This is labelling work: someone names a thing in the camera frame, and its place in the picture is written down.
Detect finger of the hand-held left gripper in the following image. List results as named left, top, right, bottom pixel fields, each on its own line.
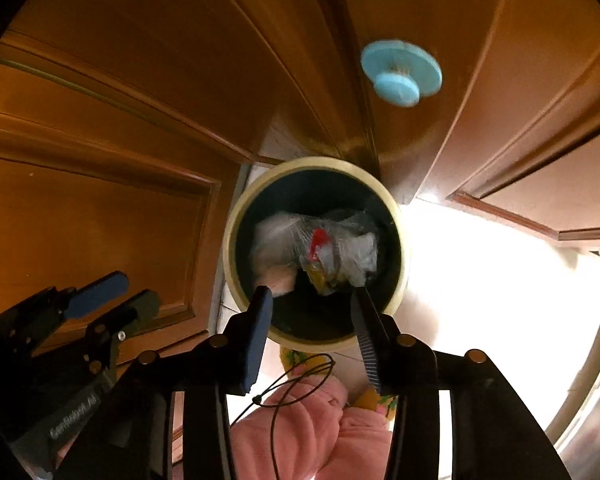
left=82, top=289, right=163, bottom=376
left=0, top=270, right=131, bottom=356

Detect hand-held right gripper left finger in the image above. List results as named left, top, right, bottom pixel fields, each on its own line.
left=55, top=285, right=275, bottom=480

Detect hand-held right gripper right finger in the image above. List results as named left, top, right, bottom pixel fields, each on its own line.
left=350, top=286, right=573, bottom=480

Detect cream rimmed trash bin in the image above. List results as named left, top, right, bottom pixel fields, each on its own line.
left=222, top=156, right=412, bottom=352

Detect clear plastic bag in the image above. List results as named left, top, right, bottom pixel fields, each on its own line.
left=252, top=209, right=382, bottom=296

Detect pink pants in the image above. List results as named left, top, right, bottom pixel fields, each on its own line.
left=230, top=375, right=396, bottom=480

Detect brown wooden door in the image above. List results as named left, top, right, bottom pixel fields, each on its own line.
left=0, top=0, right=381, bottom=361

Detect light blue round knob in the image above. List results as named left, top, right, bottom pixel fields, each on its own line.
left=361, top=39, right=443, bottom=108

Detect brown panelled cabinet door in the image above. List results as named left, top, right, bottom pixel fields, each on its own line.
left=380, top=0, right=600, bottom=247

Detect thin black cord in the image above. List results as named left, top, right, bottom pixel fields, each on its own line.
left=252, top=354, right=337, bottom=480

